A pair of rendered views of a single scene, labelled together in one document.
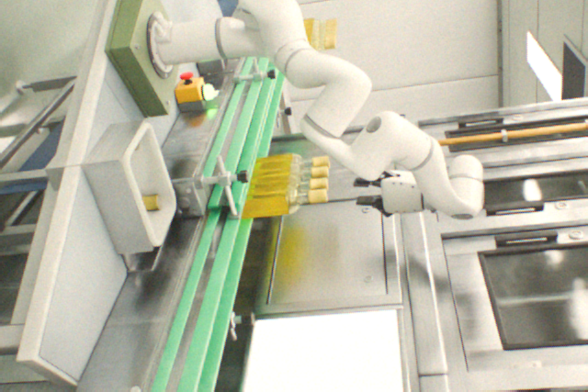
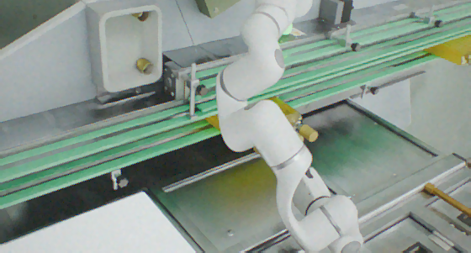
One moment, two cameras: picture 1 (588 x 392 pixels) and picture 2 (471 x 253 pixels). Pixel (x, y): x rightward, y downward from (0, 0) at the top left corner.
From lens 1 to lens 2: 0.83 m
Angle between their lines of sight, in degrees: 35
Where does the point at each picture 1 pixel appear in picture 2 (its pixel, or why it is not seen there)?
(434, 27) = not seen: outside the picture
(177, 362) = (29, 159)
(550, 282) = not seen: outside the picture
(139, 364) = (13, 141)
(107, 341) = (26, 119)
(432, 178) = (280, 187)
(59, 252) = (21, 44)
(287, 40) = (263, 0)
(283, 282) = (192, 187)
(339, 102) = (241, 69)
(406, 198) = (303, 200)
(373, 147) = (235, 121)
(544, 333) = not seen: outside the picture
